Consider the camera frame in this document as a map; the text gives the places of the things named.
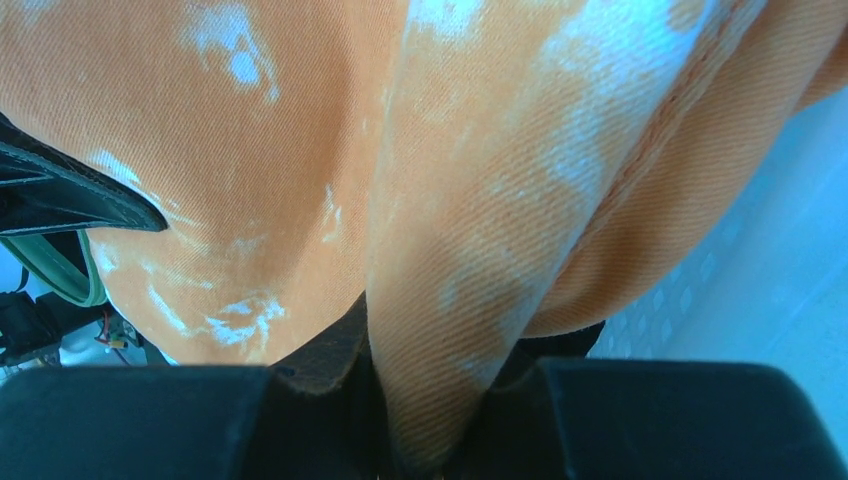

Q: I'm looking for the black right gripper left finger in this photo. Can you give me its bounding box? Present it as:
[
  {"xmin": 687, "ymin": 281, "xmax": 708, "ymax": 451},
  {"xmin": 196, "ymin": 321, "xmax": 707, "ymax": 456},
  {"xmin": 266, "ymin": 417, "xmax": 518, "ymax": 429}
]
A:
[{"xmin": 1, "ymin": 299, "xmax": 379, "ymax": 479}]

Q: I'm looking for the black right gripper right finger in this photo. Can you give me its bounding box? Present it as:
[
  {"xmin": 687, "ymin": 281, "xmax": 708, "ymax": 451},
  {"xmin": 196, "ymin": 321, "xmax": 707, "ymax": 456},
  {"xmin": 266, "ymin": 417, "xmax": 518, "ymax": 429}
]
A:
[{"xmin": 444, "ymin": 327, "xmax": 847, "ymax": 479}]

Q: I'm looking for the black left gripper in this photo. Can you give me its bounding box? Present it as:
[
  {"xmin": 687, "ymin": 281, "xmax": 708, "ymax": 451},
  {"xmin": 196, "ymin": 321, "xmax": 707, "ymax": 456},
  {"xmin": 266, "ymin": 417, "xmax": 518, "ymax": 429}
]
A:
[{"xmin": 1, "ymin": 116, "xmax": 168, "ymax": 367}]

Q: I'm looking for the orange item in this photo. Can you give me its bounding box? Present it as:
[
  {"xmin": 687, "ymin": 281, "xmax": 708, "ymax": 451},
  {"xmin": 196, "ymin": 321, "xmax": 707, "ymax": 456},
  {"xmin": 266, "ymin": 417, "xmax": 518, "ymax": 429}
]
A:
[{"xmin": 1, "ymin": 1, "xmax": 847, "ymax": 472}]

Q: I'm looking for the green hard-shell suitcase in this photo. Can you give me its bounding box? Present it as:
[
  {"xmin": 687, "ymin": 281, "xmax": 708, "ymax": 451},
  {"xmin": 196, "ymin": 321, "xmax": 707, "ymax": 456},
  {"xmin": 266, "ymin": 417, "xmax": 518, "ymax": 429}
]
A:
[{"xmin": 1, "ymin": 231, "xmax": 108, "ymax": 307}]

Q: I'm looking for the white perforated plastic basket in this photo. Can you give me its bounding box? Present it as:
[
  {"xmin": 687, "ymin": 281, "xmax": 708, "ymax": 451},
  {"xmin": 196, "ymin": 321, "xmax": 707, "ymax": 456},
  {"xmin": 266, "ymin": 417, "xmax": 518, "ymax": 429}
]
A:
[{"xmin": 591, "ymin": 91, "xmax": 847, "ymax": 452}]

